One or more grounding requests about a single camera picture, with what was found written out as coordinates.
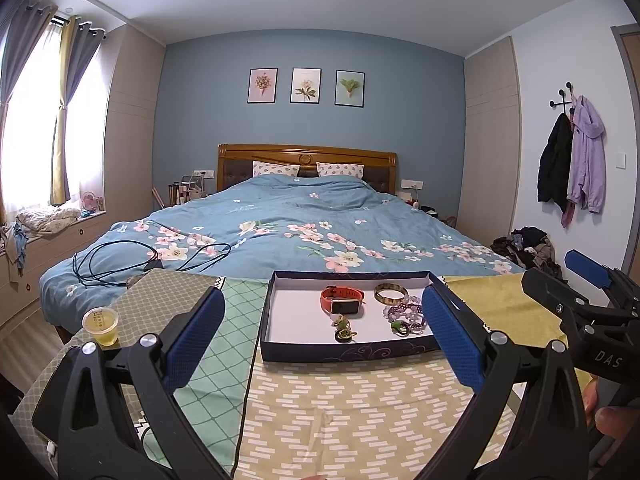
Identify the plastic cup with yellow drink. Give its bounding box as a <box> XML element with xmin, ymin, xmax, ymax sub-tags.
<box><xmin>82</xmin><ymin>307</ymin><xmax>121</xmax><ymax>348</ymax></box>

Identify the white dotted pillow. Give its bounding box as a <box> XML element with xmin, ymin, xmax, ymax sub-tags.
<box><xmin>316</xmin><ymin>162</ymin><xmax>365</xmax><ymax>179</ymax></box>
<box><xmin>252</xmin><ymin>161</ymin><xmax>301</xmax><ymax>178</ymax></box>

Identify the black jacket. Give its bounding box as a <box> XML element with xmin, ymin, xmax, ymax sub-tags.
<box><xmin>537</xmin><ymin>112</ymin><xmax>575</xmax><ymax>211</ymax></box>

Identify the dark blue shallow box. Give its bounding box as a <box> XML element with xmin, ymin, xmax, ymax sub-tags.
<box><xmin>260</xmin><ymin>270</ymin><xmax>463</xmax><ymax>363</ymax></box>

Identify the yellow grey curtain panel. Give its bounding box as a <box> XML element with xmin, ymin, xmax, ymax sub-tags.
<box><xmin>50</xmin><ymin>15</ymin><xmax>107</xmax><ymax>206</ymax></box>

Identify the purple bead bracelet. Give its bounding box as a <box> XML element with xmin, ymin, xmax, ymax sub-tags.
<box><xmin>387</xmin><ymin>305</ymin><xmax>432</xmax><ymax>336</ymax></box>

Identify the grey green lattice cloth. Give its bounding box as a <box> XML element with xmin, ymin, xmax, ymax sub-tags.
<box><xmin>12</xmin><ymin>269</ymin><xmax>273</xmax><ymax>480</ymax></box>

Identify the clear crystal bead bracelet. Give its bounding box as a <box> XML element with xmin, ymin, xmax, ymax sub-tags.
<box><xmin>382</xmin><ymin>296</ymin><xmax>426</xmax><ymax>322</ymax></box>

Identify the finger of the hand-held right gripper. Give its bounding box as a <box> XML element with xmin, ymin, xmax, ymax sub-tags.
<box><xmin>521</xmin><ymin>267</ymin><xmax>636</xmax><ymax>331</ymax></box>
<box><xmin>565</xmin><ymin>249</ymin><xmax>640</xmax><ymax>311</ymax></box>

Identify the green leaf framed picture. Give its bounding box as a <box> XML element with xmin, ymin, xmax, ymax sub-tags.
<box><xmin>335</xmin><ymin>70</ymin><xmax>366</xmax><ymax>108</ymax></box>

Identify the white sheer curtain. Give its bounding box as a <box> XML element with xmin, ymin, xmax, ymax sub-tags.
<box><xmin>0</xmin><ymin>25</ymin><xmax>108</xmax><ymax>216</ymax></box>

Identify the amber bangle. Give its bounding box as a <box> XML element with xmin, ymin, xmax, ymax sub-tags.
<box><xmin>374</xmin><ymin>283</ymin><xmax>407</xmax><ymax>306</ymax></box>

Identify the crumpled white blanket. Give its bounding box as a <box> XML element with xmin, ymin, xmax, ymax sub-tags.
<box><xmin>15</xmin><ymin>206</ymin><xmax>83</xmax><ymax>235</ymax></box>

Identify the wooden bed headboard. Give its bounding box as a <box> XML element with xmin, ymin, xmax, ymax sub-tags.
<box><xmin>217</xmin><ymin>143</ymin><xmax>398</xmax><ymax>196</ymax></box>

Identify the cluster of bedside bottles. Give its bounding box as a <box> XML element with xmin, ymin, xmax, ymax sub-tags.
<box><xmin>167</xmin><ymin>177</ymin><xmax>211</xmax><ymax>206</ymax></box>

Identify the orange smartwatch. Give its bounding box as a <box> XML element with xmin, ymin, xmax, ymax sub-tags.
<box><xmin>320</xmin><ymin>285</ymin><xmax>366</xmax><ymax>317</ymax></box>

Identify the white flower framed picture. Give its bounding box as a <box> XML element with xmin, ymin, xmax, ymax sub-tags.
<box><xmin>290</xmin><ymin>67</ymin><xmax>322</xmax><ymax>104</ymax></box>

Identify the beige wardrobe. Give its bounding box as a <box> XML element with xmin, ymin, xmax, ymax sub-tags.
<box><xmin>457</xmin><ymin>36</ymin><xmax>521</xmax><ymax>248</ymax></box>
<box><xmin>102</xmin><ymin>25</ymin><xmax>167</xmax><ymax>218</ymax></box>

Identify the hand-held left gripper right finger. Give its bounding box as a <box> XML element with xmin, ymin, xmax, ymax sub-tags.
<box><xmin>421</xmin><ymin>284</ymin><xmax>586</xmax><ymax>480</ymax></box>

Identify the black wall coat rack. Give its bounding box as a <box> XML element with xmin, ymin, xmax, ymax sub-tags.
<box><xmin>550</xmin><ymin>81</ymin><xmax>576</xmax><ymax>116</ymax></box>

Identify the blue clothes heap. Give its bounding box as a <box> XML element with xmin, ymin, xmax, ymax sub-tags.
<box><xmin>0</xmin><ymin>222</ymin><xmax>28</xmax><ymax>276</ymax></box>

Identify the dark pile of clothes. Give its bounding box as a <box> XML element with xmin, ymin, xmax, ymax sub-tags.
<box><xmin>490</xmin><ymin>226</ymin><xmax>563</xmax><ymax>278</ymax></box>

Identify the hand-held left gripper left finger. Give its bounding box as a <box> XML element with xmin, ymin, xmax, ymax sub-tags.
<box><xmin>57</xmin><ymin>287</ymin><xmax>227</xmax><ymax>480</ymax></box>

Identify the black charging cable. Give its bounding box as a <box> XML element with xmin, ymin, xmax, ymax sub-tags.
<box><xmin>72</xmin><ymin>241</ymin><xmax>232</xmax><ymax>288</ymax></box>

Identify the person's right hand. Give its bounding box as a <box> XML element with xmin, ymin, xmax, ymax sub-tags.
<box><xmin>582</xmin><ymin>377</ymin><xmax>640</xmax><ymax>441</ymax></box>

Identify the bed with blue floral duvet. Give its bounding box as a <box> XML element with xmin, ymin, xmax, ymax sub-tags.
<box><xmin>39</xmin><ymin>175</ymin><xmax>513</xmax><ymax>311</ymax></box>

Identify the beige window seat cabinet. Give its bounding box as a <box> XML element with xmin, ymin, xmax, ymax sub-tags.
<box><xmin>0</xmin><ymin>212</ymin><xmax>108</xmax><ymax>326</ymax></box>

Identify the small pink fan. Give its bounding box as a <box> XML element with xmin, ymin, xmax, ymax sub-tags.
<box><xmin>80</xmin><ymin>191</ymin><xmax>107</xmax><ymax>217</ymax></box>

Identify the purple jacket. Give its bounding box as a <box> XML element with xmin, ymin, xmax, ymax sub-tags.
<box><xmin>561</xmin><ymin>95</ymin><xmax>607</xmax><ymax>228</ymax></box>

